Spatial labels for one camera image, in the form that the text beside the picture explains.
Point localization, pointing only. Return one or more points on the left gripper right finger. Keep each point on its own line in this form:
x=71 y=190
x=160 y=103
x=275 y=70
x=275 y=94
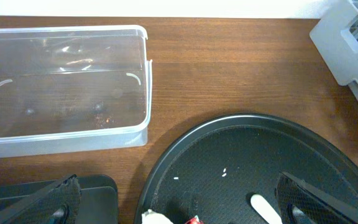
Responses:
x=300 y=202

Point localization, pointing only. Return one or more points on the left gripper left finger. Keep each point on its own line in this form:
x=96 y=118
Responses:
x=58 y=202

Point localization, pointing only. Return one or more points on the grey dishwasher rack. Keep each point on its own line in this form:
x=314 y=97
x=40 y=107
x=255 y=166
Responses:
x=336 y=38

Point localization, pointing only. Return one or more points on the black rectangular tray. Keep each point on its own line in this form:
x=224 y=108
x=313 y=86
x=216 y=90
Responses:
x=99 y=201

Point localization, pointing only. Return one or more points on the mint green plastic knife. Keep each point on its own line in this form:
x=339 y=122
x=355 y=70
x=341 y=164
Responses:
x=264 y=209

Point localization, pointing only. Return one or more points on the crumpled white tissue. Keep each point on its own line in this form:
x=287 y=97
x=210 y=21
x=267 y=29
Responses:
x=152 y=217

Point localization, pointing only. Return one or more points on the round black tray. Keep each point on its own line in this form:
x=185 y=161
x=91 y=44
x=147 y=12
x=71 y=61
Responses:
x=211 y=171

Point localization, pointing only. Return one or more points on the red snack wrapper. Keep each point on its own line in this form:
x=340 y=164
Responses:
x=194 y=220

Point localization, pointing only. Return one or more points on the clear plastic bin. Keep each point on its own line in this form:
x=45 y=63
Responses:
x=70 y=89

